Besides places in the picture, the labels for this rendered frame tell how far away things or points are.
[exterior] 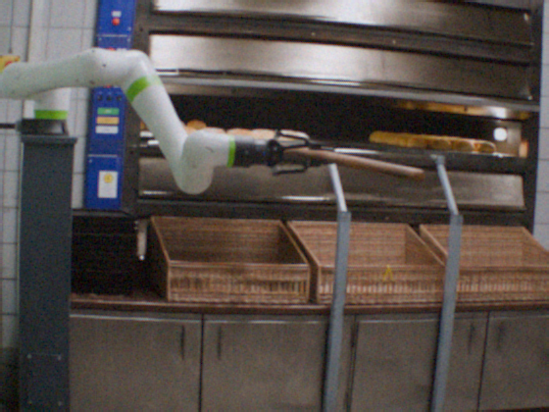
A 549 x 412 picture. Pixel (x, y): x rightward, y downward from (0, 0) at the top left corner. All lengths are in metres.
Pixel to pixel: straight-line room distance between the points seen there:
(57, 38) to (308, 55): 1.10
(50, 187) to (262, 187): 1.36
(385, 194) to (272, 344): 0.98
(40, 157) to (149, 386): 1.08
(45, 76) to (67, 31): 1.19
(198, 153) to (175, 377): 1.39
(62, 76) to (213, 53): 1.45
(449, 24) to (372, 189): 0.85
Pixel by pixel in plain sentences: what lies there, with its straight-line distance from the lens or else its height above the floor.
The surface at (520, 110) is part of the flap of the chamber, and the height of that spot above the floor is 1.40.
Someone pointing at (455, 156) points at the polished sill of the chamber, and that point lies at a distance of 5.29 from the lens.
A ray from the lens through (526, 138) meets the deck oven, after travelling 5.46.
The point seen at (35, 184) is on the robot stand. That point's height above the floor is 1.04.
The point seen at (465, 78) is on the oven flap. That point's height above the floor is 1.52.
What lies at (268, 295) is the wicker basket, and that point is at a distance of 4.56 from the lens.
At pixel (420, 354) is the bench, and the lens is 4.76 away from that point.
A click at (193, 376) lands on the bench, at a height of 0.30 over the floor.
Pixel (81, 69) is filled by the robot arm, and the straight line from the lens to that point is 3.52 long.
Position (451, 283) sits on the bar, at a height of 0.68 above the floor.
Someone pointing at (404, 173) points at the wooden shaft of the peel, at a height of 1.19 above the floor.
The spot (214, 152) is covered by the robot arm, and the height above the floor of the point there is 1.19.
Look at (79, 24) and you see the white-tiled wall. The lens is 4.87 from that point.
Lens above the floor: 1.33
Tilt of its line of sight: 5 degrees down
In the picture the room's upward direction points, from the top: 3 degrees clockwise
